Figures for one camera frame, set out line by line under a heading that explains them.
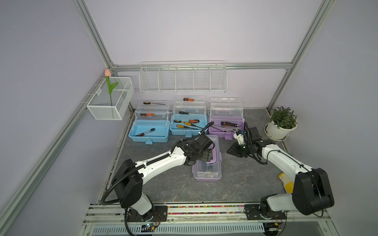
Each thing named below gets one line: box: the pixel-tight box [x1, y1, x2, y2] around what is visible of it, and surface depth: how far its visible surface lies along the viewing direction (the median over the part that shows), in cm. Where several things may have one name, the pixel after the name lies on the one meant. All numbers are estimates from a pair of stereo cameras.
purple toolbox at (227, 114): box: [208, 96, 246, 140], surface depth 111 cm
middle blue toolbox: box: [169, 94, 208, 139], surface depth 113 cm
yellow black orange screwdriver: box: [173, 119, 200, 124], surface depth 114 cm
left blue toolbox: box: [128, 99, 171, 145], surface depth 108 cm
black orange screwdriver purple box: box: [220, 121, 242, 128], surface depth 111 cm
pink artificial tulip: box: [104, 68, 119, 107], surface depth 87 cm
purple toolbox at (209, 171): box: [191, 134, 222, 182], surface depth 81 cm
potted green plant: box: [263, 105, 299, 142], surface depth 96 cm
